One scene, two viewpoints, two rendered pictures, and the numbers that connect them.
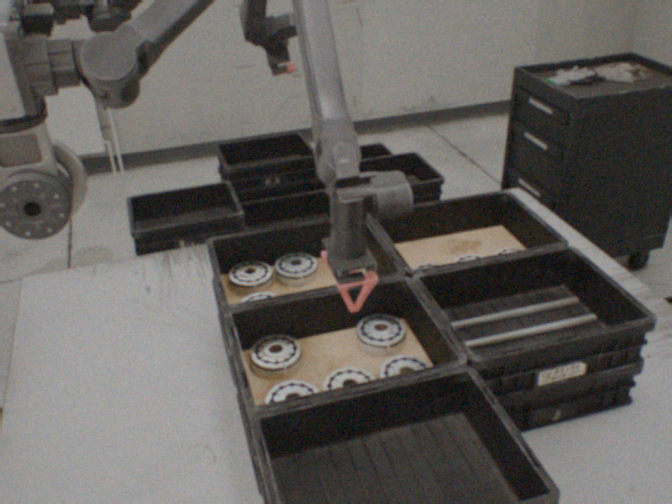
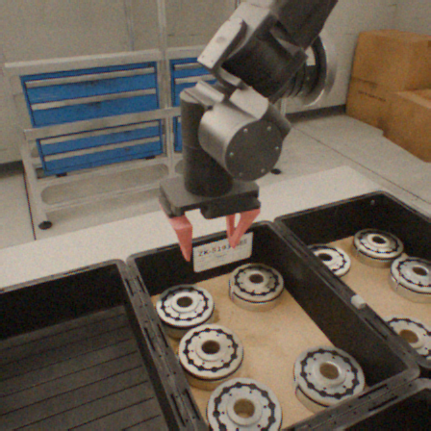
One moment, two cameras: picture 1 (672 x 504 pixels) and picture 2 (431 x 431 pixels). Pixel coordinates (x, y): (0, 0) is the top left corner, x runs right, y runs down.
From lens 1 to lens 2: 103 cm
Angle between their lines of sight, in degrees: 67
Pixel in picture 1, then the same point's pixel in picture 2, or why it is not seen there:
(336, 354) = (282, 340)
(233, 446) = not seen: hidden behind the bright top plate
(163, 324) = not seen: hidden behind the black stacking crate
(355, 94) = not seen: outside the picture
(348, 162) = (219, 45)
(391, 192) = (219, 117)
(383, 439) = (146, 401)
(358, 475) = (95, 380)
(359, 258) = (189, 192)
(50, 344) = (284, 194)
